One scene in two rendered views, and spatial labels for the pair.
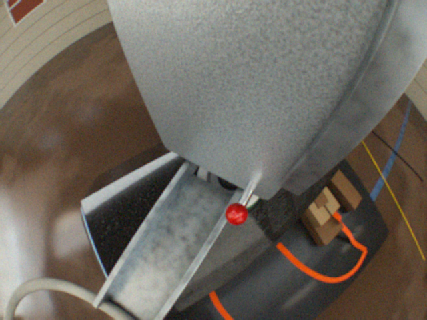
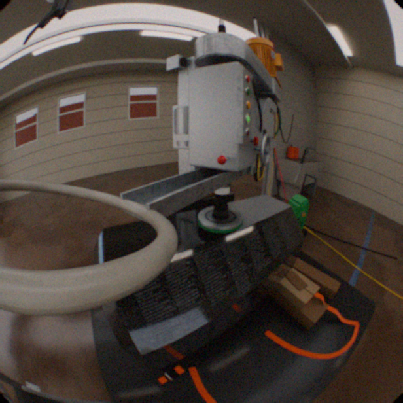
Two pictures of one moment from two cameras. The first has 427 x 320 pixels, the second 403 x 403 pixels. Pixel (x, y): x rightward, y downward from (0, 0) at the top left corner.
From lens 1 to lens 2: 0.55 m
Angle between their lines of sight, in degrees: 40
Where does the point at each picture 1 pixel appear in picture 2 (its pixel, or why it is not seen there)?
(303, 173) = (238, 128)
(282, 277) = (275, 360)
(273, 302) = (267, 385)
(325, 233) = (311, 313)
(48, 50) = (75, 171)
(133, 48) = (193, 110)
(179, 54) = (206, 109)
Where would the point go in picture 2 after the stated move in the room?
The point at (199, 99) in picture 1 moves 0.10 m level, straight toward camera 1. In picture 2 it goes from (209, 121) to (213, 119)
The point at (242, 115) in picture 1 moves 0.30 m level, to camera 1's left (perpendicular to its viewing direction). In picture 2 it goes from (220, 120) to (138, 124)
